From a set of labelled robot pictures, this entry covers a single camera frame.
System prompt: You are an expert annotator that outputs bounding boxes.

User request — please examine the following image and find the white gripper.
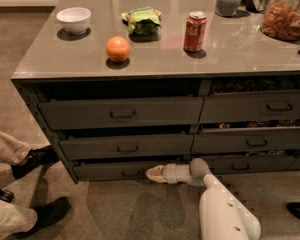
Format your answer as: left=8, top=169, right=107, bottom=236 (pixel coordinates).
left=146, top=164, right=192, bottom=184

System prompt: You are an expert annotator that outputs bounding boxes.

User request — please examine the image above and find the grey drawer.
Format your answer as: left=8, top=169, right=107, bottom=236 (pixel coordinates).
left=72, top=158, right=188, bottom=182
left=38, top=97, right=203, bottom=130
left=59, top=134, right=193, bottom=160
left=202, top=151, right=300, bottom=175
left=200, top=76, right=300, bottom=123
left=191, top=126, right=300, bottom=154

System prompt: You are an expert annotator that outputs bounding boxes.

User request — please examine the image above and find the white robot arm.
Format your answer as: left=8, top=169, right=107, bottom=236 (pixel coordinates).
left=146, top=158, right=261, bottom=240

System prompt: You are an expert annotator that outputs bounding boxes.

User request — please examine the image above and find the grey counter cabinet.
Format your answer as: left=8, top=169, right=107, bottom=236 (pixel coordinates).
left=12, top=0, right=300, bottom=182

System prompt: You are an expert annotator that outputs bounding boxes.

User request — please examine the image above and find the lower black shoe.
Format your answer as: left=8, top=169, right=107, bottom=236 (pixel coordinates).
left=14, top=197, right=71, bottom=239

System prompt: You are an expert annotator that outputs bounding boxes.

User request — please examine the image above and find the black shoe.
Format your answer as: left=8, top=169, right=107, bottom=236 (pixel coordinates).
left=11, top=146, right=59, bottom=179
left=14, top=197, right=71, bottom=239

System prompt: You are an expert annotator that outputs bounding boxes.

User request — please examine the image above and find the upper black shoe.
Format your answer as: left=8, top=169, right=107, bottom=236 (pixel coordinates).
left=11, top=146, right=59, bottom=179

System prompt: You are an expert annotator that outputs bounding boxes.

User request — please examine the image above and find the orange fruit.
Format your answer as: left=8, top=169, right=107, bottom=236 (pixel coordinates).
left=106, top=36, right=130, bottom=63

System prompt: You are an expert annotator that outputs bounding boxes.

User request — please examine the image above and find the black chair caster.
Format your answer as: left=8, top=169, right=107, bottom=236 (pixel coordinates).
left=0, top=190, right=14, bottom=203

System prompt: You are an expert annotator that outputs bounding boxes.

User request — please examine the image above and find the upper beige trouser leg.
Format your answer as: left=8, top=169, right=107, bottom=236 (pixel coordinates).
left=0, top=131, right=31, bottom=166

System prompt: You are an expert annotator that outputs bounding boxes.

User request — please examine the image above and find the beige trouser leg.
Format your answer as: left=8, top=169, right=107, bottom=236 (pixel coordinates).
left=0, top=131, right=31, bottom=166
left=0, top=200, right=38, bottom=233

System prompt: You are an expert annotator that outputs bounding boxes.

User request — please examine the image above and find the green chip bag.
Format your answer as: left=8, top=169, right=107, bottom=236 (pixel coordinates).
left=121, top=7, right=162, bottom=36

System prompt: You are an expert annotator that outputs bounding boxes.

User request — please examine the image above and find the lower beige trouser leg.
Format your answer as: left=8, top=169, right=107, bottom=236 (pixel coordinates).
left=0, top=200, right=38, bottom=233

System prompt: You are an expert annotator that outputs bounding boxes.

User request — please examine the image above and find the red soda can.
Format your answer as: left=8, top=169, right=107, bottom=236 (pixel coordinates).
left=183, top=11, right=207, bottom=52

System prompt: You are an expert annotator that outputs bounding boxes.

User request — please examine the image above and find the white ceramic bowl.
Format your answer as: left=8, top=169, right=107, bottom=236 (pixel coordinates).
left=56, top=7, right=91, bottom=35

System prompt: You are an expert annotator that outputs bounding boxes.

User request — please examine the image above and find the glass jar of snacks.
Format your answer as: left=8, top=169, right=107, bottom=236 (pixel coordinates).
left=260, top=0, right=300, bottom=41

